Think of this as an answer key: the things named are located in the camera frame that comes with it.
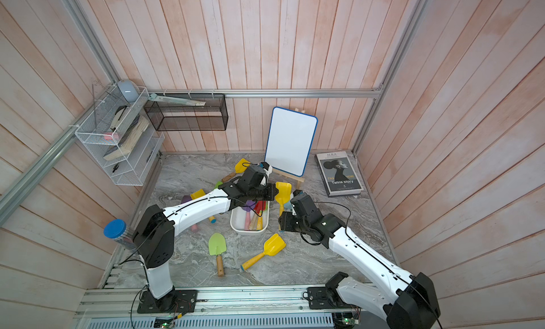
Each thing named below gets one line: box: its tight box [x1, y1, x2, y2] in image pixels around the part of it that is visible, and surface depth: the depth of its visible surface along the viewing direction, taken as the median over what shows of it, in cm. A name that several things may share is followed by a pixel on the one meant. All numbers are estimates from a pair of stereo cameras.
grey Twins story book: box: [314, 150, 364, 198], surface depth 109 cm
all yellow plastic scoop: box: [240, 233, 287, 272], surface depth 87 cm
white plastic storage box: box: [229, 200, 270, 235], surface depth 95 cm
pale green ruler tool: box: [148, 92, 207, 107], surface depth 92 cm
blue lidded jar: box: [103, 218, 138, 250], surface depth 73 cm
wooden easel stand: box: [271, 168, 306, 191], surface depth 102 cm
